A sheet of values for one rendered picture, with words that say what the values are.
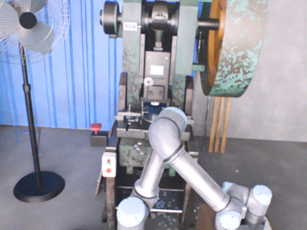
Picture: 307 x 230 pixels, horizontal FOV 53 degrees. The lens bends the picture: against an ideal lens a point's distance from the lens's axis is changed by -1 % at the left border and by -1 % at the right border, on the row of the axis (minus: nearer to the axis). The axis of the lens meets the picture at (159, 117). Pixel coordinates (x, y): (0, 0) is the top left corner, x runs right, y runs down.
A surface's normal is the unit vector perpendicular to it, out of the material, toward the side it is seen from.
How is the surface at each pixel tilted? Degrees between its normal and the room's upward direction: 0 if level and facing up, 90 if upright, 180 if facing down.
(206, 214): 0
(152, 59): 90
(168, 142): 49
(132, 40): 90
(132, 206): 7
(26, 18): 96
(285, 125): 90
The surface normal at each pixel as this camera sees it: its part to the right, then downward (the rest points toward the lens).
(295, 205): 0.06, -0.91
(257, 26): 0.00, 0.30
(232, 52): -0.03, 0.58
